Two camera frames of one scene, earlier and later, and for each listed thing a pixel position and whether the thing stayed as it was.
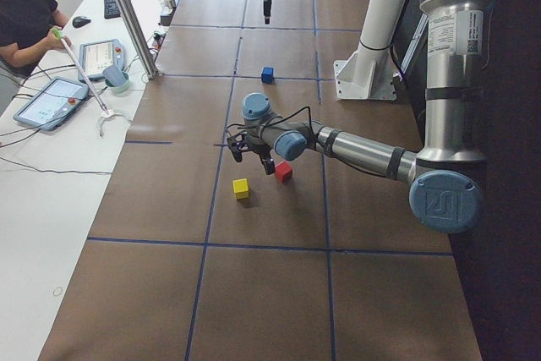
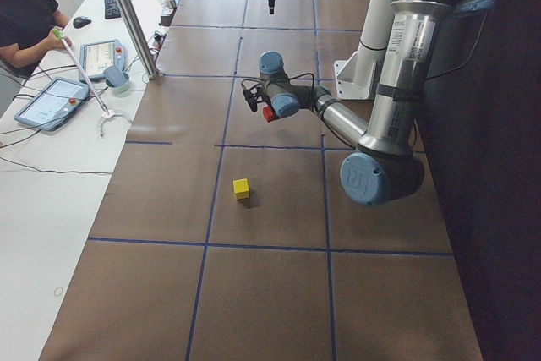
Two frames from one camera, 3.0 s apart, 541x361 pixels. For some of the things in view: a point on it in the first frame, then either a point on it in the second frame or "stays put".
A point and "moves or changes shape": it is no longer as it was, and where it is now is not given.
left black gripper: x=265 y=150 -> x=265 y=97
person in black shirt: x=31 y=24 stays put
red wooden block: x=283 y=172 moves or changes shape
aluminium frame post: x=151 y=68 stays put
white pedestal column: x=369 y=73 stays put
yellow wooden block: x=240 y=188 stays put
